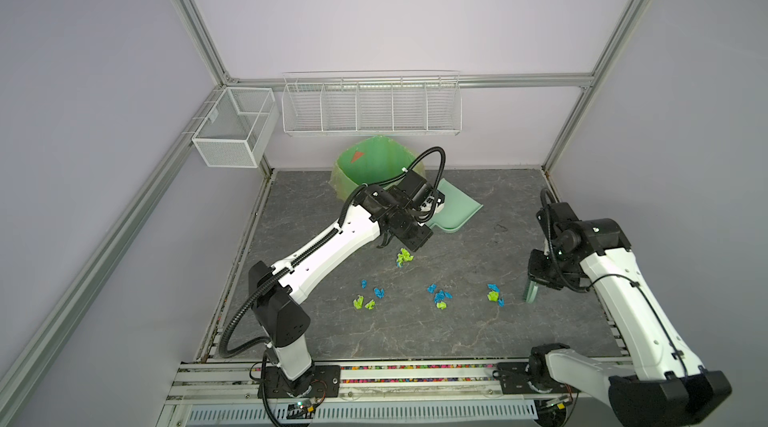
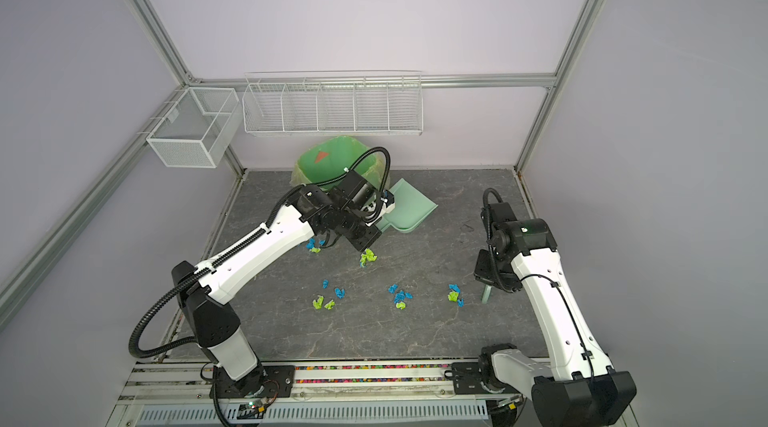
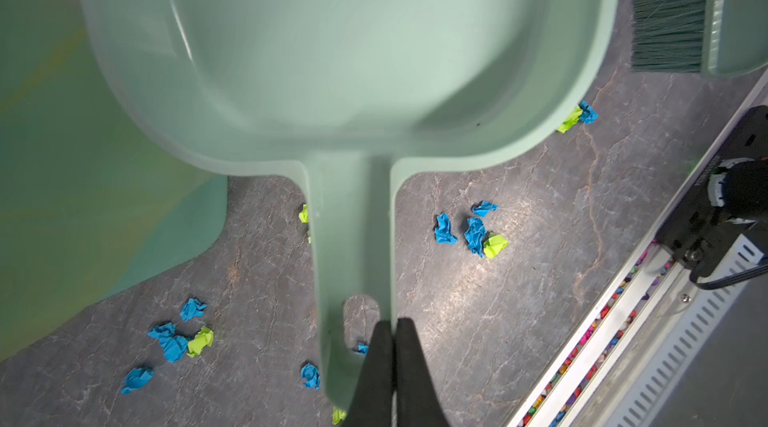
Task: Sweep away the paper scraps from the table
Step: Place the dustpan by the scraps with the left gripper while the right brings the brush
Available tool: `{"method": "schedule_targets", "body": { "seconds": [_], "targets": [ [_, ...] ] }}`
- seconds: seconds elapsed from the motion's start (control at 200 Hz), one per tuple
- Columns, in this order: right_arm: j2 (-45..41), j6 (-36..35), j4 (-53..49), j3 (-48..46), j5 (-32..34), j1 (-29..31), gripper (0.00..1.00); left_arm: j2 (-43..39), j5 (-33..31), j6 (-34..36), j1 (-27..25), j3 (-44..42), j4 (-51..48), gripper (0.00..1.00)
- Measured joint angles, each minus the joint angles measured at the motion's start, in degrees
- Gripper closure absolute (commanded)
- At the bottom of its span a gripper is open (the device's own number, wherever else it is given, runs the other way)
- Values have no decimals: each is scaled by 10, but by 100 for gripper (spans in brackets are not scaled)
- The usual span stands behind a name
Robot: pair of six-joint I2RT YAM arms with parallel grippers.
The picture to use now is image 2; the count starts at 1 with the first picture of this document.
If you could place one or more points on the mint green dustpan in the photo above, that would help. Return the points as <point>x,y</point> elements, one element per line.
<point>411,208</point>

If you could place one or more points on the lime green crumpled scrap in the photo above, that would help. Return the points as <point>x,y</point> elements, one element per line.
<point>366,257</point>

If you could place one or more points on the small white mesh basket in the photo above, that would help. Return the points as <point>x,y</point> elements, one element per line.
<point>198,128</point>

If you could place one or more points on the blue green scraps near bin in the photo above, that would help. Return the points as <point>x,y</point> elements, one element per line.
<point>315,245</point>

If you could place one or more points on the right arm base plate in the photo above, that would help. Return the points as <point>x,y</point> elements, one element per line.
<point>467,379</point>

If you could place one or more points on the mint green hand brush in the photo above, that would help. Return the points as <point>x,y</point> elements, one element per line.
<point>488,289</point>

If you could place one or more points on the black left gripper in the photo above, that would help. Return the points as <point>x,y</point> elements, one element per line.
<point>373,234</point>

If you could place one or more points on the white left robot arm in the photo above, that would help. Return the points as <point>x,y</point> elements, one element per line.
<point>347,206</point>

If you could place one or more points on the green lined trash bin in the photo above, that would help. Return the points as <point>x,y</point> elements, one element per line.
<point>329,159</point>

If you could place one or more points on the blue scrap cluster centre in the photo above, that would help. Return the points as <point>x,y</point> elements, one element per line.
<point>400,297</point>

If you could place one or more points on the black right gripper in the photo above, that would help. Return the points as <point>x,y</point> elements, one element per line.
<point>483,272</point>

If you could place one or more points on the long white wire basket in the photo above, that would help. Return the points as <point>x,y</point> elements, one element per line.
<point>362,102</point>

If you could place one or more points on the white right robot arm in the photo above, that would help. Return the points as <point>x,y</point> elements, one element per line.
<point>579,385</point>

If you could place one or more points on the lime green scrap pair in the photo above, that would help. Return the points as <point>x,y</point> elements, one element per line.
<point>320,302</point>

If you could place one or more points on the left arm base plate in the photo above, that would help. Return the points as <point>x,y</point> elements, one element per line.
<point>270,381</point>

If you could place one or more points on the blue green scrap cluster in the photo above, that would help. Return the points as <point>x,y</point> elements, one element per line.
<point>455,295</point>

